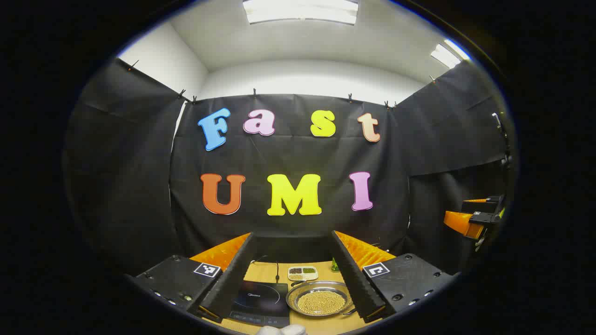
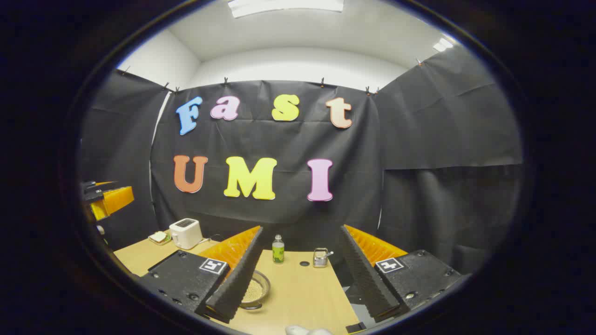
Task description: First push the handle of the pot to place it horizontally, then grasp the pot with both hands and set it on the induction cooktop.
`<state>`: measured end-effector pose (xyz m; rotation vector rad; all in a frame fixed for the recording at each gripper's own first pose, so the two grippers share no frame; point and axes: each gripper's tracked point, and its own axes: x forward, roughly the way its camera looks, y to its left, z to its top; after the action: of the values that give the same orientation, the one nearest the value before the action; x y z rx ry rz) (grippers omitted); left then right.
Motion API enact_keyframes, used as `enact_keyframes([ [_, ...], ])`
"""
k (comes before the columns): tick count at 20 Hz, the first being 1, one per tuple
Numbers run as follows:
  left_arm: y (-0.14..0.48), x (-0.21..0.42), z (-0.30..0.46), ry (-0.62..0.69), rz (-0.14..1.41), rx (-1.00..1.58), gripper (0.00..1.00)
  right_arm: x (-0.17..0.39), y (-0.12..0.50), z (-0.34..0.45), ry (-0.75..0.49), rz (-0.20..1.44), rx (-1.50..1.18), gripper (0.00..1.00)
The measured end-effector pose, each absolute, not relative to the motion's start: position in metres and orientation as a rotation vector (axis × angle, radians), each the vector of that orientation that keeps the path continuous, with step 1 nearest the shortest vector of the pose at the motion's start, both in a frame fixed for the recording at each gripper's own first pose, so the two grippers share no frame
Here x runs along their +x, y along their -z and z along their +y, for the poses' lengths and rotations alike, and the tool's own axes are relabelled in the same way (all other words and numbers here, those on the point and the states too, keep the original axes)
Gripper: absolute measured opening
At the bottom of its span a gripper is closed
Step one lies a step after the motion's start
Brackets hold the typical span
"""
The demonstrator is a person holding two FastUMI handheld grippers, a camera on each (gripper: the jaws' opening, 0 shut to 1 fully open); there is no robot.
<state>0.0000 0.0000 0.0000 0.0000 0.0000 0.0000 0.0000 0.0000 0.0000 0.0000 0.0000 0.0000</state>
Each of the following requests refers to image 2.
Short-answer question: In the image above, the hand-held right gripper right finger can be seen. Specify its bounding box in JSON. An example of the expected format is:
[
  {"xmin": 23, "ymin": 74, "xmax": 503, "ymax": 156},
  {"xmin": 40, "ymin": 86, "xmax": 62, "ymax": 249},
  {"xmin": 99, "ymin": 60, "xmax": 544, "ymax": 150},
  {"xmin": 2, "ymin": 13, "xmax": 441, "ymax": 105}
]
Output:
[{"xmin": 341, "ymin": 225, "xmax": 462, "ymax": 322}]

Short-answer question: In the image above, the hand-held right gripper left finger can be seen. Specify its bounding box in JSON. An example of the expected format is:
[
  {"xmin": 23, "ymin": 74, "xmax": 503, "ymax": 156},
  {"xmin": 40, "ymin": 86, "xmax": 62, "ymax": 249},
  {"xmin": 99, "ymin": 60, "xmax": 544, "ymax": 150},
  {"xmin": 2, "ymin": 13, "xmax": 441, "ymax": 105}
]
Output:
[{"xmin": 137, "ymin": 226, "xmax": 264, "ymax": 324}]

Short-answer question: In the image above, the stainless steel pot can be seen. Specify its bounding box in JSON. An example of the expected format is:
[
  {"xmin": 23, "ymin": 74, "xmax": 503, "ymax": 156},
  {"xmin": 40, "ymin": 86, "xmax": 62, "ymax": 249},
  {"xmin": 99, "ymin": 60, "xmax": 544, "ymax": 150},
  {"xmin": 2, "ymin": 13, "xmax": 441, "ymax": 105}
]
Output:
[{"xmin": 240, "ymin": 270, "xmax": 271, "ymax": 310}]

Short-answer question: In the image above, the pile of soybeans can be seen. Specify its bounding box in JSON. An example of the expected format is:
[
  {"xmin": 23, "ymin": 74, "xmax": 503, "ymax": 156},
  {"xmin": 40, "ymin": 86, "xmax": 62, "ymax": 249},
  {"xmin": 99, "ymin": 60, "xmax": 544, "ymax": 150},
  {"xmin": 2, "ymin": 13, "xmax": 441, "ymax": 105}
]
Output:
[{"xmin": 242, "ymin": 279, "xmax": 265, "ymax": 302}]

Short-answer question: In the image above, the white toaster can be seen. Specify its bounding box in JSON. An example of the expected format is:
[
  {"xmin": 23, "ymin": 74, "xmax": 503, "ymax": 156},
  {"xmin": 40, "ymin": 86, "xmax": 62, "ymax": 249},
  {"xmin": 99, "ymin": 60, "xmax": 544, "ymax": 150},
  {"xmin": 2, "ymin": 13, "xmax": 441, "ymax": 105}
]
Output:
[{"xmin": 169, "ymin": 218, "xmax": 203, "ymax": 250}]

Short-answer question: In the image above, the white rounded object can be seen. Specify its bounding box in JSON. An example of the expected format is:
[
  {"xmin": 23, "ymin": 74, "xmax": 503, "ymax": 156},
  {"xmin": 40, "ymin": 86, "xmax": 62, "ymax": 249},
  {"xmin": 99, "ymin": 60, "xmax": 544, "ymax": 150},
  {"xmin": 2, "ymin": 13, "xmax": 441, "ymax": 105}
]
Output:
[{"xmin": 285, "ymin": 325, "xmax": 333, "ymax": 335}]

